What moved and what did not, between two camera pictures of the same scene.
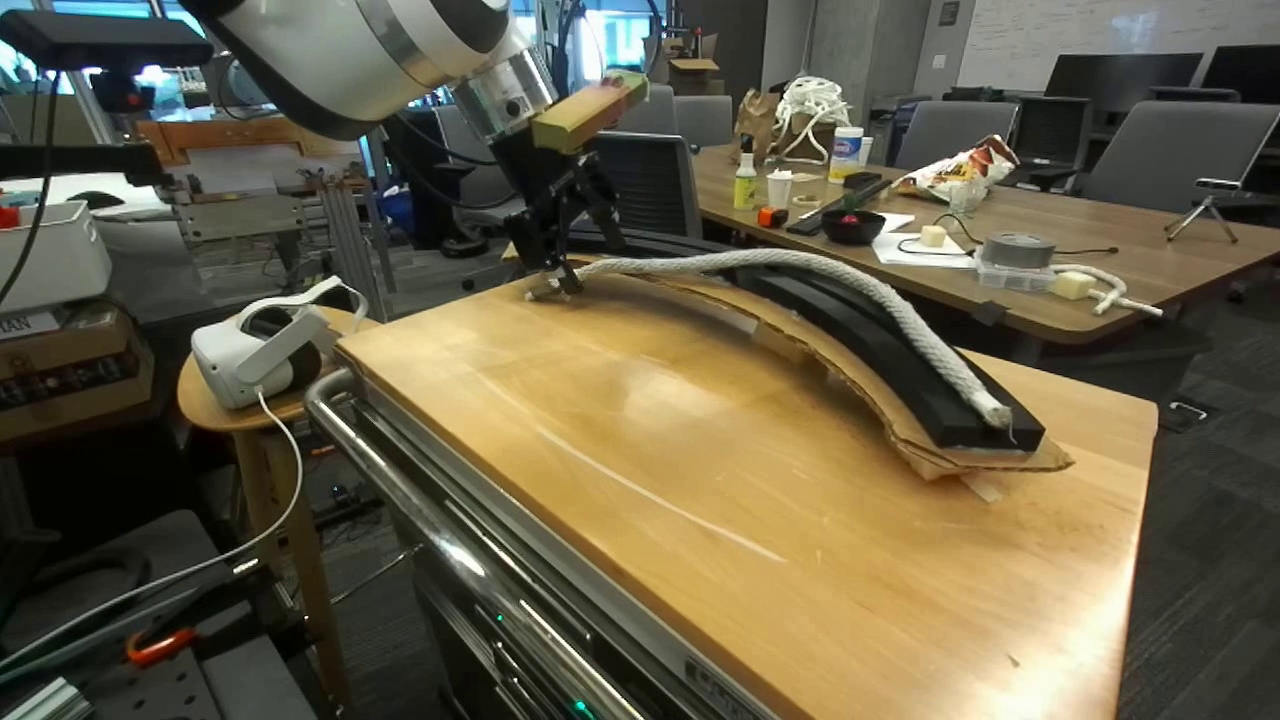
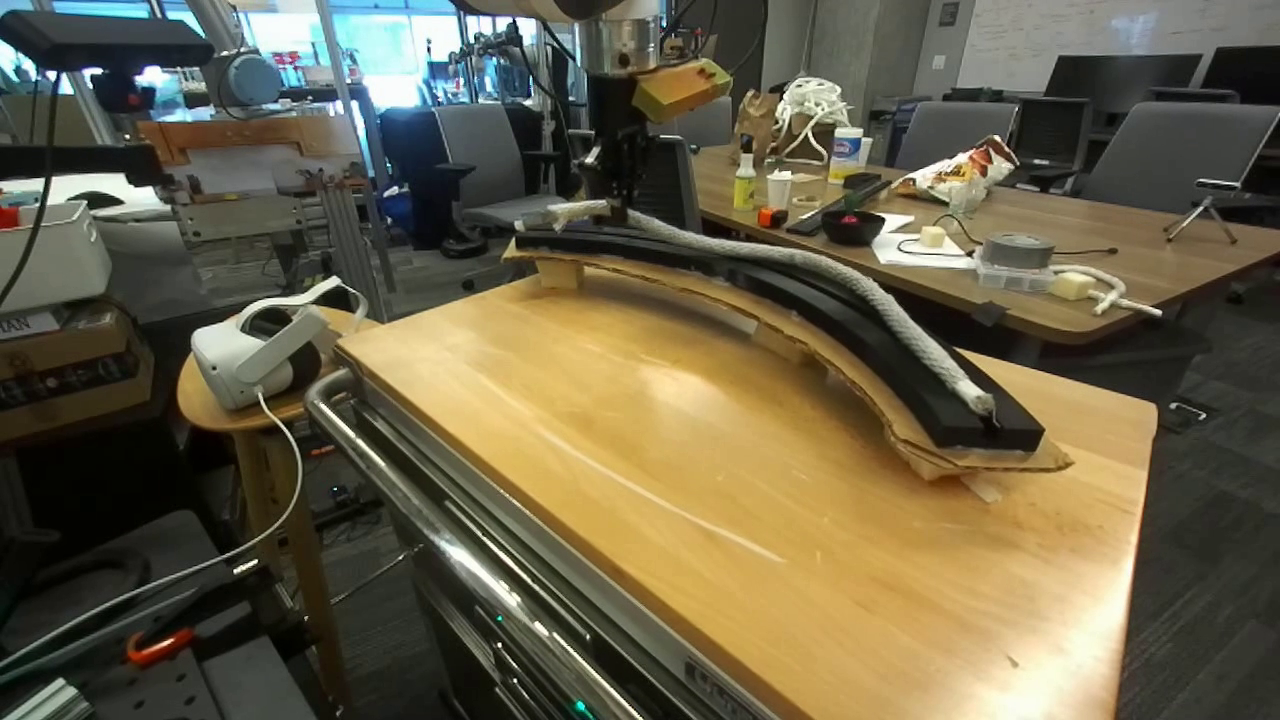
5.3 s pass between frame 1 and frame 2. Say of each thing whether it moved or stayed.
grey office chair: stayed
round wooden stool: stayed
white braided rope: moved
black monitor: stayed
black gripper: moved
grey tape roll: stayed
